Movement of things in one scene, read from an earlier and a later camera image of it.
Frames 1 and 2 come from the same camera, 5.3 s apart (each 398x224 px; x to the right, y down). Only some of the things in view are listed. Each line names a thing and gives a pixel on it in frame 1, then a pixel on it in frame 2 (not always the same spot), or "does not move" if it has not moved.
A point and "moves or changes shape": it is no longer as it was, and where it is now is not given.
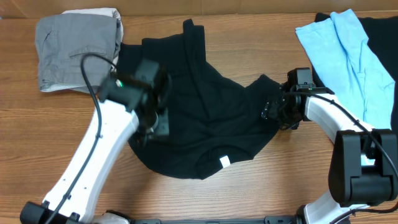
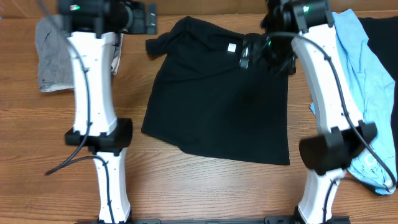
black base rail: (267, 219) does not move
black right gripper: (270, 111) → (288, 67)
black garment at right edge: (382, 33) does not move
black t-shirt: (215, 123) moves or changes shape
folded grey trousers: (63, 39) does not move
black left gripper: (140, 134) → (137, 27)
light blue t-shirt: (350, 67) does not move
